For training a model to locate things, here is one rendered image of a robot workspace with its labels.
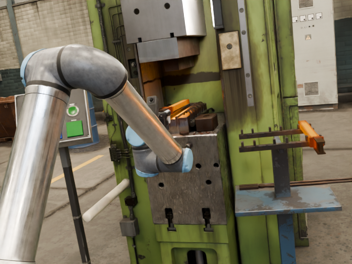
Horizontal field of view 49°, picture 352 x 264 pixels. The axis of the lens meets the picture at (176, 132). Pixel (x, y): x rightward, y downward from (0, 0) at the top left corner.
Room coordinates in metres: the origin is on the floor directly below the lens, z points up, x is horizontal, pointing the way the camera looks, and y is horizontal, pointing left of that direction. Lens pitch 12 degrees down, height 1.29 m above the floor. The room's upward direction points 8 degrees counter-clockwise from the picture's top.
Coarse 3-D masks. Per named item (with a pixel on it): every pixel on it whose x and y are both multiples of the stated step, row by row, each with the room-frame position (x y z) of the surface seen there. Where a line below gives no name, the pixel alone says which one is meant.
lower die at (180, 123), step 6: (180, 108) 2.04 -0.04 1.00; (192, 108) 2.03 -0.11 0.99; (198, 108) 2.01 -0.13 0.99; (204, 108) 2.13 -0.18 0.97; (180, 114) 1.86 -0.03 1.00; (186, 114) 1.87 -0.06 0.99; (192, 114) 1.88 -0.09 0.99; (174, 120) 1.81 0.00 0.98; (180, 120) 1.80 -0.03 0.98; (186, 120) 1.79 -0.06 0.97; (174, 126) 1.81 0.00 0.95; (180, 126) 1.80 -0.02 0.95; (186, 126) 1.79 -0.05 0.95; (174, 132) 1.81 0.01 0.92
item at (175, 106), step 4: (184, 100) 2.04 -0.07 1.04; (188, 100) 2.05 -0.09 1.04; (176, 104) 1.88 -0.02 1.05; (180, 104) 1.91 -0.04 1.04; (184, 104) 1.98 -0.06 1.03; (164, 108) 1.73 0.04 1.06; (168, 108) 1.74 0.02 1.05; (172, 108) 1.76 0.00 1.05; (176, 108) 1.84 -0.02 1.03; (172, 112) 1.76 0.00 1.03
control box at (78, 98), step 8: (16, 96) 1.88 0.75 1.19; (72, 96) 1.89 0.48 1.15; (80, 96) 1.89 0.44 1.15; (16, 104) 1.86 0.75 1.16; (72, 104) 1.87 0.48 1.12; (80, 104) 1.87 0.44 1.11; (88, 104) 1.94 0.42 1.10; (16, 112) 1.84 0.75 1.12; (80, 112) 1.85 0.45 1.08; (88, 112) 1.87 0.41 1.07; (16, 120) 1.82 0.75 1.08; (64, 120) 1.83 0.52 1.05; (72, 120) 1.83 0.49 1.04; (88, 120) 1.83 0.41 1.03; (64, 128) 1.81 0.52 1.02; (88, 128) 1.81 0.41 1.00; (64, 136) 1.79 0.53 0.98; (80, 136) 1.79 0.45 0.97; (88, 136) 1.79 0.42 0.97; (64, 144) 1.80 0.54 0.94; (72, 144) 1.82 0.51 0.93; (80, 144) 1.84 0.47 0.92
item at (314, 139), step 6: (300, 120) 1.65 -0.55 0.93; (300, 126) 1.59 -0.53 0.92; (306, 126) 1.53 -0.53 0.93; (306, 132) 1.43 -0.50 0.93; (312, 132) 1.42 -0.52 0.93; (312, 138) 1.31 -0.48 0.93; (318, 138) 1.28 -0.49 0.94; (312, 144) 1.31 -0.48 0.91; (318, 144) 1.25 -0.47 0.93; (318, 150) 1.25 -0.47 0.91
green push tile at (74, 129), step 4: (80, 120) 1.82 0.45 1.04; (68, 124) 1.81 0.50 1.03; (72, 124) 1.81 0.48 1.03; (76, 124) 1.81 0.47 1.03; (80, 124) 1.81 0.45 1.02; (68, 128) 1.80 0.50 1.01; (72, 128) 1.80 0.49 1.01; (76, 128) 1.80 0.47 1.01; (80, 128) 1.80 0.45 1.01; (68, 132) 1.79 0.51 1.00; (72, 132) 1.79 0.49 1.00; (76, 132) 1.79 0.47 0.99; (80, 132) 1.79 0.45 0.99; (68, 136) 1.78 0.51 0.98; (72, 136) 1.78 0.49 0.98
